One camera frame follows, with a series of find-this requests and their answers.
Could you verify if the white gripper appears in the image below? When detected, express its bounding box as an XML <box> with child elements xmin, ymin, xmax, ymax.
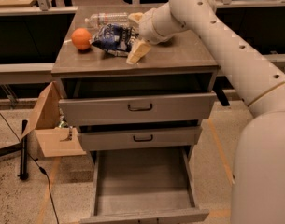
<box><xmin>126</xmin><ymin>8</ymin><xmax>167</xmax><ymax>64</ymax></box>

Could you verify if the blue chip bag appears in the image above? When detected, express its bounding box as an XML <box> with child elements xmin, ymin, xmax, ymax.
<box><xmin>90</xmin><ymin>23</ymin><xmax>138</xmax><ymax>57</ymax></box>

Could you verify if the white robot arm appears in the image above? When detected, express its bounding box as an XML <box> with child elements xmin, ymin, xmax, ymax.
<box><xmin>130</xmin><ymin>0</ymin><xmax>285</xmax><ymax>224</ymax></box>

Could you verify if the grey top drawer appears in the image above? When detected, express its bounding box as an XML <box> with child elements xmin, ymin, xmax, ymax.
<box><xmin>59</xmin><ymin>93</ymin><xmax>216</xmax><ymax>127</ymax></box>

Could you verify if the grey drawer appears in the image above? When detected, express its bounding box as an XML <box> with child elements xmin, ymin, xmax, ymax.
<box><xmin>78</xmin><ymin>126</ymin><xmax>202</xmax><ymax>151</ymax></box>
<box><xmin>59</xmin><ymin>93</ymin><xmax>216</xmax><ymax>127</ymax></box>
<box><xmin>80</xmin><ymin>147</ymin><xmax>209</xmax><ymax>224</ymax></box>

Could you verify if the grey drawer cabinet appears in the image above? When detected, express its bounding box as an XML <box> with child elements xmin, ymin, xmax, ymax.
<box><xmin>50</xmin><ymin>5</ymin><xmax>224</xmax><ymax>161</ymax></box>

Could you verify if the grey middle drawer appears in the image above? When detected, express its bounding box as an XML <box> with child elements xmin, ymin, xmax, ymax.
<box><xmin>78</xmin><ymin>126</ymin><xmax>202</xmax><ymax>151</ymax></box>

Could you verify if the grey bottom drawer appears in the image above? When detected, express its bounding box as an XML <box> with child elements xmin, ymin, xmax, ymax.
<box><xmin>80</xmin><ymin>147</ymin><xmax>209</xmax><ymax>224</ymax></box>

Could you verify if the clear plastic water bottle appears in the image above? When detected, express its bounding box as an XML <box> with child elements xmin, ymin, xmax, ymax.
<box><xmin>85</xmin><ymin>12</ymin><xmax>129</xmax><ymax>29</ymax></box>

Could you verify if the orange fruit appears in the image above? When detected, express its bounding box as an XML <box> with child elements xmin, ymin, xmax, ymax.
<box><xmin>71</xmin><ymin>28</ymin><xmax>92</xmax><ymax>50</ymax></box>

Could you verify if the brown cardboard box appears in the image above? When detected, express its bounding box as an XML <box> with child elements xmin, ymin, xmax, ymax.
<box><xmin>21</xmin><ymin>82</ymin><xmax>86</xmax><ymax>157</ymax></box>

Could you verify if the black floor stand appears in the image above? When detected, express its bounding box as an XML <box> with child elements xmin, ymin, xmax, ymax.
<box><xmin>0</xmin><ymin>126</ymin><xmax>29</xmax><ymax>181</ymax></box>

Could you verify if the black cable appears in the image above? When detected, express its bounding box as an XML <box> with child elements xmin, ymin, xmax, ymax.
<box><xmin>0</xmin><ymin>102</ymin><xmax>61</xmax><ymax>224</ymax></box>

